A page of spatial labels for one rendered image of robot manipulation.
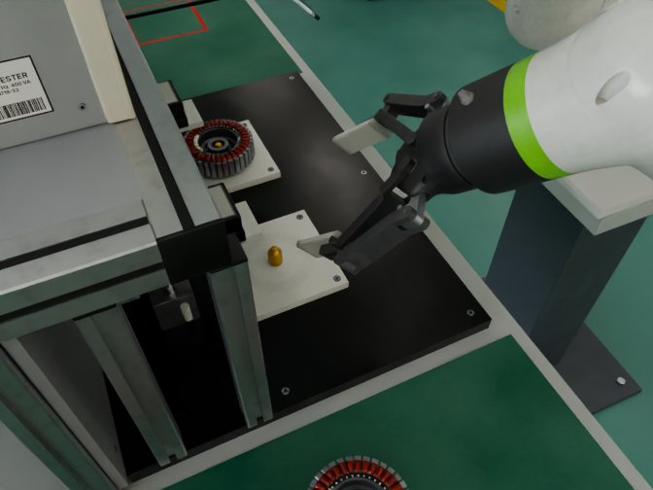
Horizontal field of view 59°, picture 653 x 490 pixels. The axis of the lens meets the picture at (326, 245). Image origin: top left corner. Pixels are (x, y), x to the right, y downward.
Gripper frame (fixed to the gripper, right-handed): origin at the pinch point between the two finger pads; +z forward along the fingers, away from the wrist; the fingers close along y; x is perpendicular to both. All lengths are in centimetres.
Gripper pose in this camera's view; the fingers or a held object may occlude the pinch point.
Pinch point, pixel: (330, 193)
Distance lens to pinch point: 63.5
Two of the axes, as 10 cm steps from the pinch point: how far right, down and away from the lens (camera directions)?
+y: 2.8, -8.8, 3.7
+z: -5.9, 1.4, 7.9
